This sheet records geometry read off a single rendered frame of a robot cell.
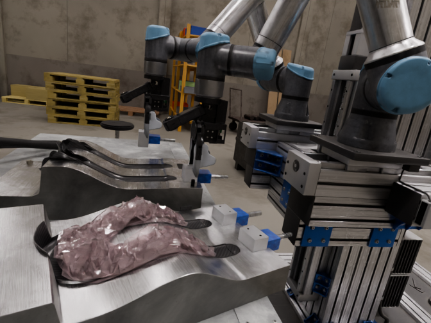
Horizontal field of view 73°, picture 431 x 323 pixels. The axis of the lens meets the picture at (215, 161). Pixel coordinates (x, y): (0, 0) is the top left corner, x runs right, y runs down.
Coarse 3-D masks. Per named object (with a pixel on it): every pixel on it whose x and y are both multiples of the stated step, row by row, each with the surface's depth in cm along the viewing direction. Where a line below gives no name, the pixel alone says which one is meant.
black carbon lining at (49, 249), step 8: (40, 224) 45; (192, 224) 64; (200, 224) 65; (208, 224) 65; (40, 232) 45; (48, 232) 47; (40, 240) 46; (48, 240) 48; (56, 240) 49; (40, 248) 39; (48, 248) 47; (216, 248) 56; (224, 248) 57; (232, 248) 57; (48, 256) 39; (216, 256) 53; (224, 256) 54; (56, 264) 44; (56, 272) 42; (56, 280) 40; (64, 280) 39; (72, 280) 41
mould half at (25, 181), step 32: (64, 160) 69; (96, 160) 78; (128, 160) 92; (160, 160) 95; (0, 192) 65; (32, 192) 67; (64, 192) 67; (96, 192) 69; (128, 192) 71; (160, 192) 73; (192, 192) 75
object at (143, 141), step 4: (140, 132) 100; (140, 136) 101; (144, 136) 101; (148, 136) 101; (152, 136) 102; (156, 136) 103; (140, 140) 101; (144, 140) 101; (148, 140) 102; (152, 140) 102; (156, 140) 103; (160, 140) 105; (164, 140) 105; (168, 140) 105; (172, 140) 106; (140, 144) 101; (144, 144) 102
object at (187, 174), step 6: (186, 168) 78; (186, 174) 78; (192, 174) 78; (204, 174) 79; (210, 174) 80; (216, 174) 83; (186, 180) 78; (198, 180) 79; (204, 180) 80; (210, 180) 80
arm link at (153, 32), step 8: (152, 32) 91; (160, 32) 91; (168, 32) 93; (152, 40) 92; (160, 40) 92; (168, 40) 94; (152, 48) 92; (160, 48) 93; (168, 48) 94; (144, 56) 95; (152, 56) 93; (160, 56) 94; (168, 56) 97
